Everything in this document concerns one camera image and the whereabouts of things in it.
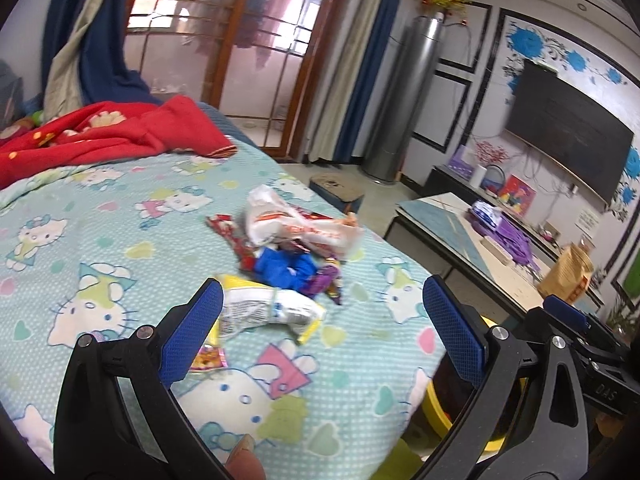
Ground blue square stool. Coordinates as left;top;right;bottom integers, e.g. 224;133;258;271
309;172;364;214

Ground wall mounted black television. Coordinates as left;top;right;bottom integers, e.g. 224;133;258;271
506;60;634;204

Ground silver tower air conditioner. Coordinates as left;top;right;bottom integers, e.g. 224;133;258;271
361;10;445;184

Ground round blue plate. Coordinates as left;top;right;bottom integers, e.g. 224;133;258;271
480;164;506;195

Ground purple snack wrapper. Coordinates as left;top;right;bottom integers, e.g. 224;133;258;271
300;258;343;306

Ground blue beige curtain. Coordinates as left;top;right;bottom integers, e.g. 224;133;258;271
300;0;400;164
41;0;160;120

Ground small red candy wrapper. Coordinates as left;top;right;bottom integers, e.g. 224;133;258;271
190;344;228;373

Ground purple cloth on table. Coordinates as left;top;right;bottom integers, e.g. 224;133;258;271
471;216;540;271

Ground blue beige curtain left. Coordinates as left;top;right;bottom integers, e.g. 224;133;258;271
41;0;160;120

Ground red blanket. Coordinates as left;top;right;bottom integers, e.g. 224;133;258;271
1;96;236;188

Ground black tv cabinet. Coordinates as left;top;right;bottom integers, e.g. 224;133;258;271
422;166;560;266

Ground yellow rim trash bin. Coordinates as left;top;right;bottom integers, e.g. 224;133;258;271
422;376;526;456

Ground red long snack wrapper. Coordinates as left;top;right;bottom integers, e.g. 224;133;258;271
205;214;257;273

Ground blue beige curtain right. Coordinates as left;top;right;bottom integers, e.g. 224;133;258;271
300;0;400;164

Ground wooden glass sliding door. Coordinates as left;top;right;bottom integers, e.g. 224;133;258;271
124;0;344;160

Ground purple box on cabinet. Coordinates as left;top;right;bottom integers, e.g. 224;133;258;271
447;144;477;181

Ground white yellow snack bag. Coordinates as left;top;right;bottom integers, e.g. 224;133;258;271
216;274;326;344

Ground woven basket on table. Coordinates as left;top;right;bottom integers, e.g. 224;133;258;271
537;244;594;304

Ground blue plastic glove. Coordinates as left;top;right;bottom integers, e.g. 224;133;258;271
253;248;318;292

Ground white crumpled plastic bag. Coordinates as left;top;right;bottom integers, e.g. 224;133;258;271
244;185;364;261

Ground hello kitty bed sheet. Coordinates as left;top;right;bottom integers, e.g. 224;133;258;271
1;146;444;479

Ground purple tissue pack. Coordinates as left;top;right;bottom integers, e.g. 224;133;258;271
471;200;502;230

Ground white vase red blossoms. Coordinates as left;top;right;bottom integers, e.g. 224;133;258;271
474;140;510;171

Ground red picture card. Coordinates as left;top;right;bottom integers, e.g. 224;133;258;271
498;174;536;217

